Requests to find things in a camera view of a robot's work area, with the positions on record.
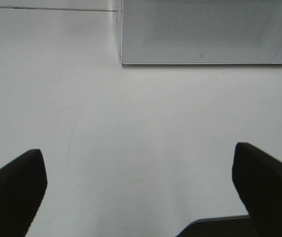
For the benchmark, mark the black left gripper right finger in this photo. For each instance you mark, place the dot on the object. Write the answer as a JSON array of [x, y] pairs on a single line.
[[257, 177]]

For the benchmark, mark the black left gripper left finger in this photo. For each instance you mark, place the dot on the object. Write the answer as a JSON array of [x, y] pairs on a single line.
[[23, 183]]

